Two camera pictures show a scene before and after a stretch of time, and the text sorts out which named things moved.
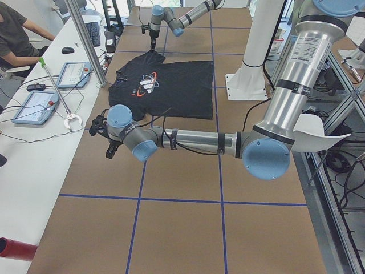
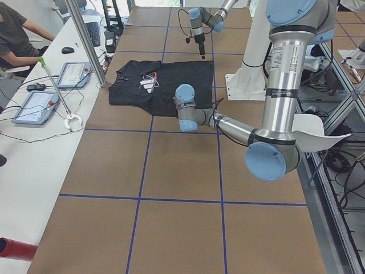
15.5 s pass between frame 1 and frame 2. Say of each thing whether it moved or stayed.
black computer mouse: stayed
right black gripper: moved
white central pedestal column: stayed
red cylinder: stayed
